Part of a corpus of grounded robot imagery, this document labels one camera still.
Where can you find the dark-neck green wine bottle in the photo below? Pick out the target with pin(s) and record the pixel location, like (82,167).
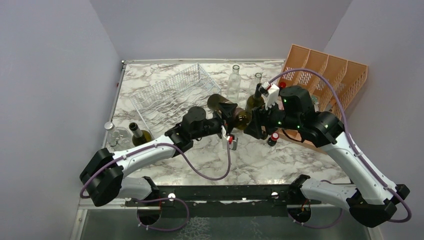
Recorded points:
(254,100)

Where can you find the silver-neck green wine bottle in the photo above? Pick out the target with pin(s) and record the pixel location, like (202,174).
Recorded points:
(242,116)

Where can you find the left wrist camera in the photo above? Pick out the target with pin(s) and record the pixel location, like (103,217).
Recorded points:
(229,141)

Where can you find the green wine bottle near left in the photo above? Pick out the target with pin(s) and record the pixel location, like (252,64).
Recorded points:
(140,136)

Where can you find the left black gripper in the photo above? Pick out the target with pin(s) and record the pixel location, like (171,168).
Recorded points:
(228,109)

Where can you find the clear jar silver lid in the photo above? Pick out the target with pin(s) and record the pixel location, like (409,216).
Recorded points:
(118,138)

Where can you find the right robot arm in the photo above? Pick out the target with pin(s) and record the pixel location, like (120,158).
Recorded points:
(372,200)

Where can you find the clear square glass bottle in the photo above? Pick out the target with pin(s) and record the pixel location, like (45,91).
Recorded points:
(234,84)

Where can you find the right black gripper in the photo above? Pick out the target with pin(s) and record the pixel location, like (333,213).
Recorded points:
(260,117)

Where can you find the small red-cap black bottle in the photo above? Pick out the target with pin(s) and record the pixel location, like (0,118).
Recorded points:
(273,139)

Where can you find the clear textured glass bottle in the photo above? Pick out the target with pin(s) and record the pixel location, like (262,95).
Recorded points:
(253,83)

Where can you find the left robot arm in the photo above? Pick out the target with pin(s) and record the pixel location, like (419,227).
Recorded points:
(106,175)

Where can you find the white wire wine rack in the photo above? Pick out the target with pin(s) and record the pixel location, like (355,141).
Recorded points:
(162,105)

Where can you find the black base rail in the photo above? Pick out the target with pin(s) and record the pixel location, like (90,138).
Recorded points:
(214,201)

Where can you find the orange plastic file organizer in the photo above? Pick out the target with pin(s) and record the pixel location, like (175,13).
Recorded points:
(346,77)

